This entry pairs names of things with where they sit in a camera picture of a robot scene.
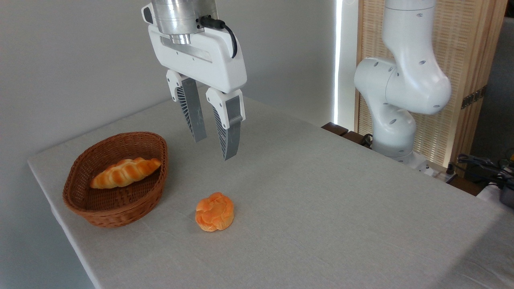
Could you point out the round orange bread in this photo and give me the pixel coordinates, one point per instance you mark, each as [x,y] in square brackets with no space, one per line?
[215,212]

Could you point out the grey tablecloth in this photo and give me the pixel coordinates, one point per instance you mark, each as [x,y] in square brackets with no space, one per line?
[321,208]

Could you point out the brown wicker basket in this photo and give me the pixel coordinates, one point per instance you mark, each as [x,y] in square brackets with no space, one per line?
[120,210]

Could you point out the wooden slatted screen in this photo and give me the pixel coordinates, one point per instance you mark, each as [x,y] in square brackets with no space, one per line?
[466,40]

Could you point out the vertical white light strip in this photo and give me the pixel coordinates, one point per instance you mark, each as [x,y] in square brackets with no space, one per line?
[337,60]

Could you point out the dark wooden block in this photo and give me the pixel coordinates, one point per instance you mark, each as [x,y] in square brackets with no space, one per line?
[335,128]

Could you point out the black metal screen hinge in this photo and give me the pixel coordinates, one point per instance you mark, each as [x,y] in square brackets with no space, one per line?
[474,97]

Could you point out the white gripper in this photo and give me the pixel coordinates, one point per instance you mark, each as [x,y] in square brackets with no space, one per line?
[209,60]

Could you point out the long braided bread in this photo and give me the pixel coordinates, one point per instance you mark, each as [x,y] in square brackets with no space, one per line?
[124,172]

